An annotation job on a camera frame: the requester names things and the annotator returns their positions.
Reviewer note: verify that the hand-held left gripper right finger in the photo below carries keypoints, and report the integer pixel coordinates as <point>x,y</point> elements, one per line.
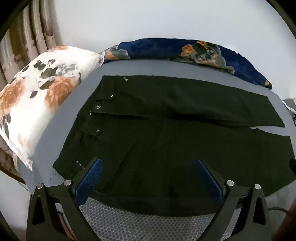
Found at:
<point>209,180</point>

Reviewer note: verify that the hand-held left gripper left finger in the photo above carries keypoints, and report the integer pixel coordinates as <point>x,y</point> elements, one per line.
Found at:
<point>89,178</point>

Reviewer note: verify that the black pants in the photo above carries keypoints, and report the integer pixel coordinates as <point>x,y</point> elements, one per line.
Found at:
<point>150,150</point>

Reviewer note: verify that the grey mesh bed mat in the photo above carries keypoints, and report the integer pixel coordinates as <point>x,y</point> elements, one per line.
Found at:
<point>74,92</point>

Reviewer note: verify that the white floral pillow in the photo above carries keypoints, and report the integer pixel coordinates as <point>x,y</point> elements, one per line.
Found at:
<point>34,97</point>

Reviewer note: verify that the grey cloth with white trim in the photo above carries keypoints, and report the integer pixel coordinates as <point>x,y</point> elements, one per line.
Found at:
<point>290,106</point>

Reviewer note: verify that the navy floral blanket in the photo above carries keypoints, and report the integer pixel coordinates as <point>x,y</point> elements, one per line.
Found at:
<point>242,62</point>

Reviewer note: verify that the beige patterned curtain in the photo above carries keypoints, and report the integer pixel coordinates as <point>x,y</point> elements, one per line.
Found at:
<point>27,30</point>

